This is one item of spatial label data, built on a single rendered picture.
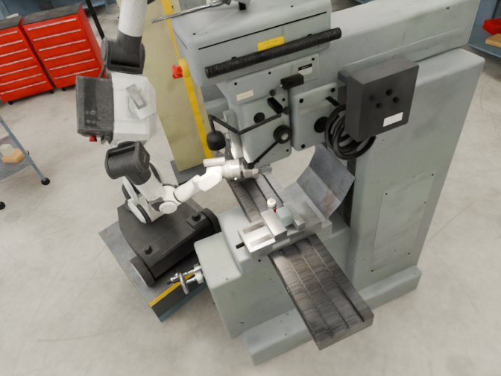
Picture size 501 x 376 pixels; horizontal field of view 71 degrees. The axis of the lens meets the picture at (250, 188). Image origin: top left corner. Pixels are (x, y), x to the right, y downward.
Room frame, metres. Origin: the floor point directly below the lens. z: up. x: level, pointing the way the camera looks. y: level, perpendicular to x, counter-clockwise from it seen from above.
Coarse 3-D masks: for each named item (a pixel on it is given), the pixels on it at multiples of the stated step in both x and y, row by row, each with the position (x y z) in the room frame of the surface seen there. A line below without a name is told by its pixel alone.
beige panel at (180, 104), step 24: (120, 0) 2.78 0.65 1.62; (168, 0) 2.86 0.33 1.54; (168, 24) 2.85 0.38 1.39; (168, 48) 2.84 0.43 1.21; (144, 72) 2.78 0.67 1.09; (168, 72) 2.83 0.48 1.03; (168, 96) 2.81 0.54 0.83; (192, 96) 2.86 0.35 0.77; (168, 120) 2.79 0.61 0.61; (192, 120) 2.85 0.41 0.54; (192, 144) 2.83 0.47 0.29; (192, 168) 2.80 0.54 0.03
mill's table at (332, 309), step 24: (240, 192) 1.34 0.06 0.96; (264, 192) 1.31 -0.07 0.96; (312, 240) 0.95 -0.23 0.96; (288, 264) 0.86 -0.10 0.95; (312, 264) 0.83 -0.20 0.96; (336, 264) 0.81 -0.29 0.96; (288, 288) 0.76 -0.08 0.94; (312, 288) 0.72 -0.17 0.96; (336, 288) 0.71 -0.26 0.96; (312, 312) 0.63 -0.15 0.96; (336, 312) 0.62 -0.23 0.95; (360, 312) 0.59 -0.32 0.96; (312, 336) 0.56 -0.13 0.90; (336, 336) 0.53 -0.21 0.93
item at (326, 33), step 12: (312, 36) 1.09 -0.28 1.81; (324, 36) 1.09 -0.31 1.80; (336, 36) 1.10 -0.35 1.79; (276, 48) 1.05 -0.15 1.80; (288, 48) 1.05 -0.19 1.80; (300, 48) 1.07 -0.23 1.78; (228, 60) 1.02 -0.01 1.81; (240, 60) 1.02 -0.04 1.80; (252, 60) 1.02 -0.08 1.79; (264, 60) 1.04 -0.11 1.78; (216, 72) 0.99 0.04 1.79
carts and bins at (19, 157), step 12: (0, 120) 3.01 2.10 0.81; (0, 144) 3.48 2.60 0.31; (12, 144) 3.43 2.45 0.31; (0, 156) 3.23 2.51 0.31; (12, 156) 3.10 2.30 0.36; (24, 156) 3.13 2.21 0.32; (0, 168) 3.01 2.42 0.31; (12, 168) 2.97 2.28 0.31; (24, 168) 2.96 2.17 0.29; (36, 168) 3.01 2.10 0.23; (0, 180) 2.83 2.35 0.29; (48, 180) 3.03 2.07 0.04; (0, 204) 2.75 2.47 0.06
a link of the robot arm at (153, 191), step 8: (152, 176) 1.17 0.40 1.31; (144, 184) 1.13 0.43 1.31; (152, 184) 1.15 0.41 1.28; (160, 184) 1.20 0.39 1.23; (144, 192) 1.14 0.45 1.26; (152, 192) 1.15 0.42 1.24; (160, 192) 1.17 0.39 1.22; (152, 200) 1.15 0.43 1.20; (160, 200) 1.15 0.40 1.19; (168, 200) 1.16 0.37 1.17; (160, 208) 1.14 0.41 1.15; (168, 208) 1.14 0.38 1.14; (176, 208) 1.15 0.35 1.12
